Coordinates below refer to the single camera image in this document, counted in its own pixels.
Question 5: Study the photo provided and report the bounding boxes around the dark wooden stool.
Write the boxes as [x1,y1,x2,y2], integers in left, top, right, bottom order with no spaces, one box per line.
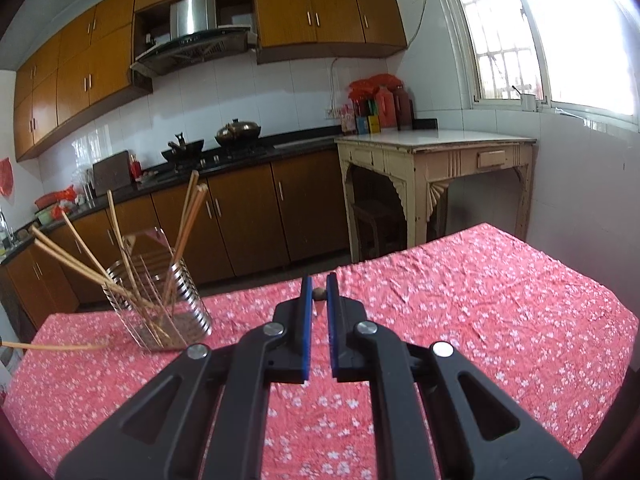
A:
[352,200,407,262]

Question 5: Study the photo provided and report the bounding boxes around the red floral tablecloth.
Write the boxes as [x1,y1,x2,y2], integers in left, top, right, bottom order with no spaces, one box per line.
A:
[2,222,640,480]

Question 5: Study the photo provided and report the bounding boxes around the brown wall cabinets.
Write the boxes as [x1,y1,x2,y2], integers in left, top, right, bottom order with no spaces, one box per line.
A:
[12,0,408,163]

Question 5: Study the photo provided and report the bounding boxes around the large red bottle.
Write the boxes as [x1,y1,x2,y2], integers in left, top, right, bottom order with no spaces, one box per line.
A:
[375,85,399,130]

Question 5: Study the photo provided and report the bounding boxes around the black wok with handle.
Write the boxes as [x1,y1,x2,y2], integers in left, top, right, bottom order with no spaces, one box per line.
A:
[160,132,206,164]

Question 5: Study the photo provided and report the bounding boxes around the steel faucet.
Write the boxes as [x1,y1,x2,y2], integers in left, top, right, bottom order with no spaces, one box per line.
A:
[0,205,14,252]

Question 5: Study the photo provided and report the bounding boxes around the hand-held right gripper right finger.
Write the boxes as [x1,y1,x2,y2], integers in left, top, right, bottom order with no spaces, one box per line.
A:
[326,272,583,480]

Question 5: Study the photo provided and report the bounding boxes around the black gas stove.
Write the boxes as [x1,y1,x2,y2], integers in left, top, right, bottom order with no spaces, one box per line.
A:
[165,144,272,169]

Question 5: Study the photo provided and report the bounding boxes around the large dark bottle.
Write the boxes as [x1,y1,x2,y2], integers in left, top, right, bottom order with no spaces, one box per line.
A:
[392,83,415,130]

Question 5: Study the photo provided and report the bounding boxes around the large barred window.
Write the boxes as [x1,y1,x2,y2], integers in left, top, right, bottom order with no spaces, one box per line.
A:
[444,0,640,127]

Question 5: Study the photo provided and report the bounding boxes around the green basin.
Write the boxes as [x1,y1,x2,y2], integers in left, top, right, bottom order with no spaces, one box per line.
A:
[34,208,71,227]

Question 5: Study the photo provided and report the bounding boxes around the white power cable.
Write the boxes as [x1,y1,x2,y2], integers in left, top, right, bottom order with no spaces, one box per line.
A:
[329,0,437,112]

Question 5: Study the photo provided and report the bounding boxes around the red basin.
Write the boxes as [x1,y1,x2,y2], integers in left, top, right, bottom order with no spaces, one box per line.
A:
[34,192,68,211]

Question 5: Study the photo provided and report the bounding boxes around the steel range hood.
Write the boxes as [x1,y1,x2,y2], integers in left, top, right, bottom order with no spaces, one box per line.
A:
[129,0,259,79]

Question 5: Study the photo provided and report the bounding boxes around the brown cutting board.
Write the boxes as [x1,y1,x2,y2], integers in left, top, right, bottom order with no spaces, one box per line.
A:
[92,150,134,191]

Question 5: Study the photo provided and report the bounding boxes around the cream wooden side table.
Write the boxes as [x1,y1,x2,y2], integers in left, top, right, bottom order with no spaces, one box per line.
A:
[334,130,537,264]

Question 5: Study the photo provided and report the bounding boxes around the dark wok with lid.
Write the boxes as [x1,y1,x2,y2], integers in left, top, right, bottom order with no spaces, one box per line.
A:
[215,118,263,147]

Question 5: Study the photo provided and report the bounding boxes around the red plastic bag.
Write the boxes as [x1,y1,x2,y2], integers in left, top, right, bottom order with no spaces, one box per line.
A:
[348,73,401,104]

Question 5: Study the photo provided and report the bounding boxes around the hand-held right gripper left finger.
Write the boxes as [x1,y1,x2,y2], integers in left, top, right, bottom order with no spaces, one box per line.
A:
[55,275,315,480]

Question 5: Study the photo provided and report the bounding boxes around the steel wire chopstick holder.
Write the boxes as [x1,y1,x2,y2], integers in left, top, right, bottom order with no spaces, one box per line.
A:
[102,227,214,352]

